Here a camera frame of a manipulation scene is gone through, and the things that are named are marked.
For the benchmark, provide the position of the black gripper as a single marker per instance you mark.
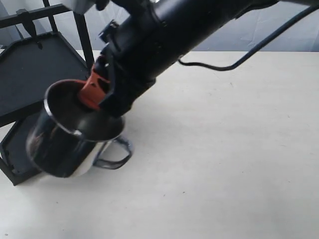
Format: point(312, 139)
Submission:
point(138, 52)

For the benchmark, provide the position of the stainless steel mug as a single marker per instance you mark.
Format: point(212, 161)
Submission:
point(69, 138)

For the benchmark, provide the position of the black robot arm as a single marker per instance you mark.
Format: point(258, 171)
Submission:
point(189, 22)

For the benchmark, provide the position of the black tiered shelf rack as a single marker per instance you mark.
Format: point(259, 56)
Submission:
point(27, 67)

